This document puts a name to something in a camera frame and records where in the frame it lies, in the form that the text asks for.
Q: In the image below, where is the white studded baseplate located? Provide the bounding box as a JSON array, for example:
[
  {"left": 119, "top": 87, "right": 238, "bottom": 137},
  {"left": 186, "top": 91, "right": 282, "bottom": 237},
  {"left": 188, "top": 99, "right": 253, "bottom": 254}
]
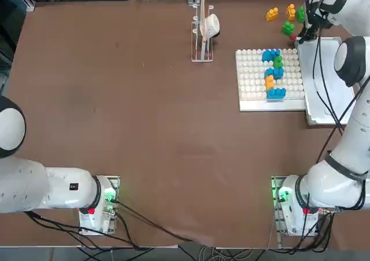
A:
[{"left": 235, "top": 48, "right": 306, "bottom": 112}]

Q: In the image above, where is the wooden rack rod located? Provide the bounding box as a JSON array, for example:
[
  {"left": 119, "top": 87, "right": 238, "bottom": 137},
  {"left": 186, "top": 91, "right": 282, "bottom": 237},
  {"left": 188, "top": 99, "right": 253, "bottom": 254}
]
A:
[{"left": 200, "top": 0, "right": 206, "bottom": 43}]

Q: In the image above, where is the blue three-stud toy block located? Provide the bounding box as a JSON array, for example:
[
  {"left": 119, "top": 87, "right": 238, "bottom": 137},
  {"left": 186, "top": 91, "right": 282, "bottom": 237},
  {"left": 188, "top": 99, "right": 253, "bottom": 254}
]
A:
[
  {"left": 265, "top": 87, "right": 287, "bottom": 102},
  {"left": 261, "top": 49, "right": 282, "bottom": 62},
  {"left": 264, "top": 67, "right": 286, "bottom": 80}
]

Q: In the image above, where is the white wire cup rack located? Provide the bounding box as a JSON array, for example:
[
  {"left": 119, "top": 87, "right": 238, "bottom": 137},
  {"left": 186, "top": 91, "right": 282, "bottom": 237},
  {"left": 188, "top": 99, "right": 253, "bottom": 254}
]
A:
[{"left": 191, "top": 5, "right": 215, "bottom": 63}]

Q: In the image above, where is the black base cable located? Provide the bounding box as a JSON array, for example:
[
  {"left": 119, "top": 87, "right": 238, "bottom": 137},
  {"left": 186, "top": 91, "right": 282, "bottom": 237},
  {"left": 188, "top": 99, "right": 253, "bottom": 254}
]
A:
[
  {"left": 114, "top": 201, "right": 200, "bottom": 243},
  {"left": 24, "top": 211, "right": 145, "bottom": 250}
]

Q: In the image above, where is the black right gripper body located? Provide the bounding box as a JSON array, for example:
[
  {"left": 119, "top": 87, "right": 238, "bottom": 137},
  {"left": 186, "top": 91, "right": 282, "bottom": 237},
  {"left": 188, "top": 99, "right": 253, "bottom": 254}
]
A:
[{"left": 302, "top": 1, "right": 323, "bottom": 38}]

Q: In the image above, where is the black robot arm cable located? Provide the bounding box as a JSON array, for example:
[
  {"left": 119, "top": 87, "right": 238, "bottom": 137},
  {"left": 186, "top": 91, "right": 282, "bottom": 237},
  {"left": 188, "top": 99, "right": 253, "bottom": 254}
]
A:
[{"left": 311, "top": 20, "right": 345, "bottom": 130}]

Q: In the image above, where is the metal-framed whiteboard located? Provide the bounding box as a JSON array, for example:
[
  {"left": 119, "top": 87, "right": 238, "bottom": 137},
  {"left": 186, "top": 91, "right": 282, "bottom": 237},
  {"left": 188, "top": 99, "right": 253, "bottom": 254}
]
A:
[{"left": 294, "top": 36, "right": 357, "bottom": 126}]

